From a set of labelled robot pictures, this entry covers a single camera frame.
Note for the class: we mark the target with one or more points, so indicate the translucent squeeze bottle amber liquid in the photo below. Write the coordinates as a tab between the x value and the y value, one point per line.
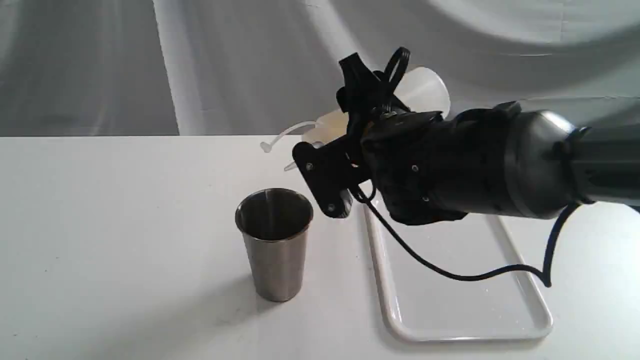
422	90

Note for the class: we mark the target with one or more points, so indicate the white plastic tray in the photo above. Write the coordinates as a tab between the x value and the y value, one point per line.
421	306

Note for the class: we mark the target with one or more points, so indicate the grey fabric backdrop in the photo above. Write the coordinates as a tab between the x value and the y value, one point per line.
255	67

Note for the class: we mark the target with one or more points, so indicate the stainless steel cup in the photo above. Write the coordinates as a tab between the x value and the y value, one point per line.
274	223

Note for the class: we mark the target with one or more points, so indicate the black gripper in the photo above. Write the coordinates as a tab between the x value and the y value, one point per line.
332	171

